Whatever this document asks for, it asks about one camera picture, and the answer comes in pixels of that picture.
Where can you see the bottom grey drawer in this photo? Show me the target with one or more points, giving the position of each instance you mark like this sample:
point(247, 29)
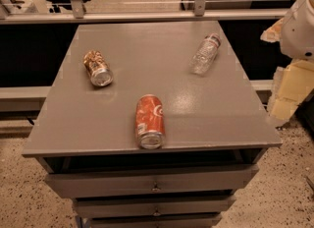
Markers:
point(200, 220)

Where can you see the middle grey drawer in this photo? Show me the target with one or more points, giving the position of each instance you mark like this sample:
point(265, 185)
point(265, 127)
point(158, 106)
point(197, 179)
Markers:
point(153, 206)

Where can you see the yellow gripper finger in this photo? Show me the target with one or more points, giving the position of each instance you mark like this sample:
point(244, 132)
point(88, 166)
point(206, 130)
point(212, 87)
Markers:
point(273, 33)
point(290, 87)

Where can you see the grey drawer cabinet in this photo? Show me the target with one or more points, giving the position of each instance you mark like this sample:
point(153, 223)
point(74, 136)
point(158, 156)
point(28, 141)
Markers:
point(135, 140)

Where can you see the gold orange soda can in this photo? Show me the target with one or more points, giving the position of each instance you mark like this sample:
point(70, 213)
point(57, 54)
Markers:
point(97, 68)

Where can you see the grey metal rail frame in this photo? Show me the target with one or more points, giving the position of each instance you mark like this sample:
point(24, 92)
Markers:
point(24, 12)

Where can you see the clear plastic water bottle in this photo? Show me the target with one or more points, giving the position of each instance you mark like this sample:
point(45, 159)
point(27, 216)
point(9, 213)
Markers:
point(205, 54)

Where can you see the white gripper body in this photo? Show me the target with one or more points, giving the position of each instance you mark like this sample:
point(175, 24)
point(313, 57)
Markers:
point(299, 36)

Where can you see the red orange soda can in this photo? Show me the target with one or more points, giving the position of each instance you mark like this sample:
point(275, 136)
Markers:
point(149, 122)

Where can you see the top grey drawer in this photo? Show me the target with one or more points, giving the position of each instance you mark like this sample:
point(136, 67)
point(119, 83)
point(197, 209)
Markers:
point(152, 181)

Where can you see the grey drawer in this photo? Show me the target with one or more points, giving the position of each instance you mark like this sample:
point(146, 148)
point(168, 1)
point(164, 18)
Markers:
point(200, 220)
point(153, 206)
point(152, 181)

